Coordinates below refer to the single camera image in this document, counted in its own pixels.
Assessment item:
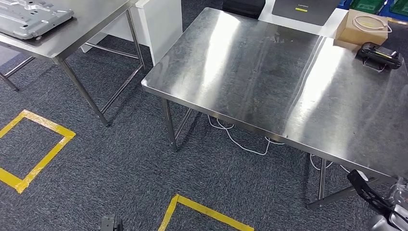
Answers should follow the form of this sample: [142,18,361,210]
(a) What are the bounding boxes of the steel side table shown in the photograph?
[0,0,147,128]

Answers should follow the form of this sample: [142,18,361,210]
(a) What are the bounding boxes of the grey closed laptop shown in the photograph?
[271,0,342,27]

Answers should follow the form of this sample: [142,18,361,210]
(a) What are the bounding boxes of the white cabinet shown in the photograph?
[79,0,183,66]

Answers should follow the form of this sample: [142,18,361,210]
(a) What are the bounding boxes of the steel workbench table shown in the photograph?
[141,7,408,209]

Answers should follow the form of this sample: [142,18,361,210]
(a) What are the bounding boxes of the black zip case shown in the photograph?
[222,0,267,20]

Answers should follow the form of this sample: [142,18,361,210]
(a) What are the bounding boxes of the white floor cable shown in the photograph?
[207,115,351,174]

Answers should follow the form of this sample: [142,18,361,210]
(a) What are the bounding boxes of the blue storage shelf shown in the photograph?
[338,0,408,23]

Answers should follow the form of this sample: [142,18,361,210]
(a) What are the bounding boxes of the coiled white cable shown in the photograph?
[352,13,393,34]

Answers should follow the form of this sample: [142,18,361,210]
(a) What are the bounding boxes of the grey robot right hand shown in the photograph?
[390,177,408,208]

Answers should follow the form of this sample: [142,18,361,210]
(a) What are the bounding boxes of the brown cardboard box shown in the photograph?
[334,9,390,47]

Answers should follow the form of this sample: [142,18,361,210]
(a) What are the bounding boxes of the black robot left foot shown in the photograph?
[100,214,124,231]

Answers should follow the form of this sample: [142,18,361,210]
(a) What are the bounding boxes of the grey stamped metal part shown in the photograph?
[0,0,75,40]

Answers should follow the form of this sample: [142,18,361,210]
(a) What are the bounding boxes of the green plastic crate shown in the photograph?
[349,0,388,15]
[390,0,408,17]

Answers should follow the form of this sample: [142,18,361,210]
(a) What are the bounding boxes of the black remote controller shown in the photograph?
[355,42,403,73]

